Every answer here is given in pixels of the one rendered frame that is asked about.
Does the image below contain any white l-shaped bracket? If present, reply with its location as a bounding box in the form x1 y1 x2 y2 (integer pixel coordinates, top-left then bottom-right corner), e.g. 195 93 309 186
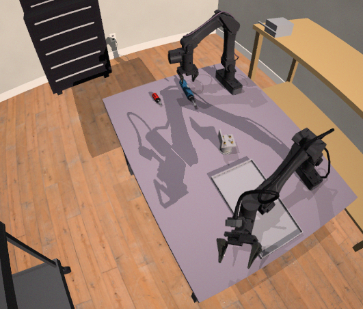
218 129 236 148

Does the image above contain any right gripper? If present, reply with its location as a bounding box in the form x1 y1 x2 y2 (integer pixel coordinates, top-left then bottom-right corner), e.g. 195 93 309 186
176 61 199 84

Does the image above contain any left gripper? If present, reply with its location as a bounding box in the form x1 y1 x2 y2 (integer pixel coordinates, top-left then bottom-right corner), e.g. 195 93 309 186
217 216 262 269

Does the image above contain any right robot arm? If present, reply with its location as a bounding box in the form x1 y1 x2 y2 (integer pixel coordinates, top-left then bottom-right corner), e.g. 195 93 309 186
168 10 243 90

